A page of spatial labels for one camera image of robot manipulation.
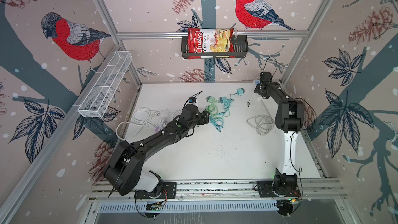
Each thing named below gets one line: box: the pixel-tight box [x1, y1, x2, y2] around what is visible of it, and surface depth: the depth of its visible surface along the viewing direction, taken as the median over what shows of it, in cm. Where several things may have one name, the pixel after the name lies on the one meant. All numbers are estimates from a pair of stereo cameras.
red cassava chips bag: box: [188, 27, 236, 60], surface depth 90 cm
